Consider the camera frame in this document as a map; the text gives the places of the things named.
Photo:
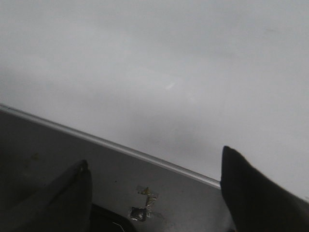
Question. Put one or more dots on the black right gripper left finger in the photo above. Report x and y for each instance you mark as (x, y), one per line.
(64, 205)

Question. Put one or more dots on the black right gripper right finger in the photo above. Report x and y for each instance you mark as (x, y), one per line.
(257, 204)

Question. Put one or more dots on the crumpled tape residue patch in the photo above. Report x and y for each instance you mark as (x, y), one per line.
(145, 211)

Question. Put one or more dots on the white whiteboard with aluminium frame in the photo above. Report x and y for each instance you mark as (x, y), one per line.
(174, 79)

